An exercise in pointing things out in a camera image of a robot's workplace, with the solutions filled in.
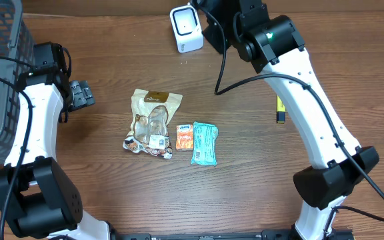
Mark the beige snack bag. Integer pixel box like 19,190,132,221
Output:
123,89,183,159

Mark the yellow marker pen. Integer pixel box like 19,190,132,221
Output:
276,96,286,124

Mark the teal tissue packet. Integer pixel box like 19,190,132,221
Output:
191,122,219,166

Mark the orange snack packet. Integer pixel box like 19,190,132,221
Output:
175,124,194,151

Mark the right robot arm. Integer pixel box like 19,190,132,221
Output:
191,1,379,239

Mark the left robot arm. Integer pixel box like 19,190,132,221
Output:
0,42,117,240

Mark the white barcode scanner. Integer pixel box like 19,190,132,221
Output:
169,4,204,53

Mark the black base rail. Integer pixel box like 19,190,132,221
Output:
110,229,301,240

